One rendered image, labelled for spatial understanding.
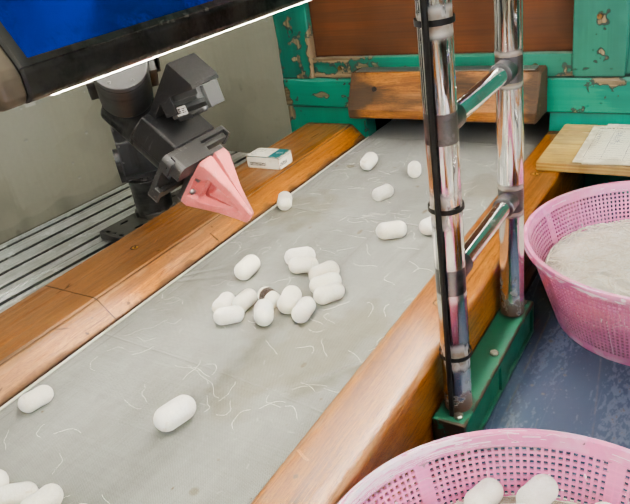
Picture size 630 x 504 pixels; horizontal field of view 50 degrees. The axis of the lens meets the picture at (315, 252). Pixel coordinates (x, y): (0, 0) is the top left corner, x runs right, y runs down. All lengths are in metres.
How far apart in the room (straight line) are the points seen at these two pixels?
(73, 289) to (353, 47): 0.61
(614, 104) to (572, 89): 0.06
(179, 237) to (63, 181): 2.13
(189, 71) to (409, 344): 0.35
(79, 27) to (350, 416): 0.32
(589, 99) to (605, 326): 0.43
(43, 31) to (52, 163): 2.55
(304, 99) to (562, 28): 0.44
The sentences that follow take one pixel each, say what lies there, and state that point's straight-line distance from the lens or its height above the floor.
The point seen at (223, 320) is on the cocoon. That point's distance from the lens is 0.69.
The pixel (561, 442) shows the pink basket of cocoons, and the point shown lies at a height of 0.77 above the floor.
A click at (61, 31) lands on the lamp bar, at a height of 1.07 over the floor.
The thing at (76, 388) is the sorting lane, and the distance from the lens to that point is 0.68.
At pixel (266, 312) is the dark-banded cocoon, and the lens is 0.67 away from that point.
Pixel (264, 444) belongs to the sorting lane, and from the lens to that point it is 0.55.
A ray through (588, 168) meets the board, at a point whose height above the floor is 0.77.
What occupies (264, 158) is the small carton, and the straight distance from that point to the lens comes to 1.01.
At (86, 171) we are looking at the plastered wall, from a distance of 3.02.
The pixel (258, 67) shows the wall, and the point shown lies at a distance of 2.60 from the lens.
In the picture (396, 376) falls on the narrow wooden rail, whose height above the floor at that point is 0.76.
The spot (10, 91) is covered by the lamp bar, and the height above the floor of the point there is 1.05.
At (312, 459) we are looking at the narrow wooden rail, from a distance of 0.49.
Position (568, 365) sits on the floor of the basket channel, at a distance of 0.71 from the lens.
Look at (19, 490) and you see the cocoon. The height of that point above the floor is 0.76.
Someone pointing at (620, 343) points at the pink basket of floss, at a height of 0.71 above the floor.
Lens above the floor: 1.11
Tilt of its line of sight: 27 degrees down
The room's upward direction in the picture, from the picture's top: 10 degrees counter-clockwise
